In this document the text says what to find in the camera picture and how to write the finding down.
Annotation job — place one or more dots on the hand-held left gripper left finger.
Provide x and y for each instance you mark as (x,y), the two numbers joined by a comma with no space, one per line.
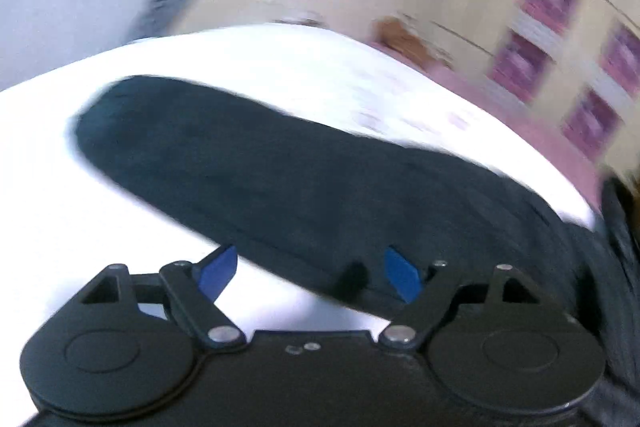
(220,272)

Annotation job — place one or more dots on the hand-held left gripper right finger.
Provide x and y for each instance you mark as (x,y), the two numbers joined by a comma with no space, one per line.
(400,277)

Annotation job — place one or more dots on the dark pants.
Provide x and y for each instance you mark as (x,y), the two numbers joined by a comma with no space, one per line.
(250,167)

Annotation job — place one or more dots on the bed with white floral sheet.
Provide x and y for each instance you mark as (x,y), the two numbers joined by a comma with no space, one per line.
(50,207)

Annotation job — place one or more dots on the pink pillow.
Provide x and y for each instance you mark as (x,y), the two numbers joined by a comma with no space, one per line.
(525,117)

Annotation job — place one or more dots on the brown object by headboard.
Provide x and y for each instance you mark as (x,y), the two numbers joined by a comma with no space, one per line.
(400,39)

